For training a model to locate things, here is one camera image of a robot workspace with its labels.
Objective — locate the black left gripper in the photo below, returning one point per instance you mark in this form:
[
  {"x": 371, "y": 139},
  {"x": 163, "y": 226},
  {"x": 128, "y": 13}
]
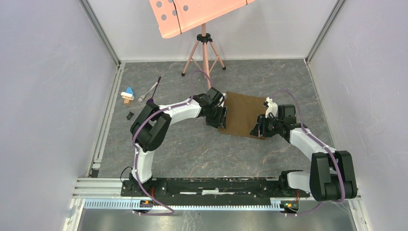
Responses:
[{"x": 221, "y": 121}]

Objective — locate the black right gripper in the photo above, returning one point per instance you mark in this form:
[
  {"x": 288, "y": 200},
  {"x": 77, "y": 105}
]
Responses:
[{"x": 259, "y": 129}]

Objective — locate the brown cloth napkin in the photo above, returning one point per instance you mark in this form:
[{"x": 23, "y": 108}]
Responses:
[{"x": 242, "y": 114}]

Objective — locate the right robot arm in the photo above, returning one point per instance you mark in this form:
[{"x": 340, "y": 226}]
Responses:
[{"x": 331, "y": 176}]

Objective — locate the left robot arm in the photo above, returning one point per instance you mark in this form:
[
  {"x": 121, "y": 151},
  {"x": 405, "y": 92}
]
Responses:
[{"x": 151, "y": 126}]

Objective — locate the purple plastic spoon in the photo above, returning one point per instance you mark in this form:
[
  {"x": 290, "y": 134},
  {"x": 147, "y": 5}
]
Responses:
[{"x": 151, "y": 100}]

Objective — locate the clear plastic fork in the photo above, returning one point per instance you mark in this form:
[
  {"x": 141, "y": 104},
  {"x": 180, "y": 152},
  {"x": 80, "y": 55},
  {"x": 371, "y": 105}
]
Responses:
[{"x": 142, "y": 97}]

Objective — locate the small black clip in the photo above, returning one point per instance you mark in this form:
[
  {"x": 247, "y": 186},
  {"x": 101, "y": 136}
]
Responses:
[{"x": 129, "y": 116}]

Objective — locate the blue and wood toy block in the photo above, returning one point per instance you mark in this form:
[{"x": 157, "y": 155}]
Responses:
[{"x": 127, "y": 95}]

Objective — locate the pink music stand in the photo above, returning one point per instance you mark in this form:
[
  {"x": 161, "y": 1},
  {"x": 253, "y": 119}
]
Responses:
[{"x": 175, "y": 17}]

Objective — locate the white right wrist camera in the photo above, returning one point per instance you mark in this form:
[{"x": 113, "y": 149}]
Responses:
[{"x": 271, "y": 108}]

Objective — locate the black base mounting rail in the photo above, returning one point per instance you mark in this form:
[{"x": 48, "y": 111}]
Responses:
[{"x": 211, "y": 191}]

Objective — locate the white toothed cable strip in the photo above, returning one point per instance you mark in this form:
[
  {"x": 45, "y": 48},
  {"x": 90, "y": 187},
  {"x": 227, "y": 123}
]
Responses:
[{"x": 138, "y": 204}]

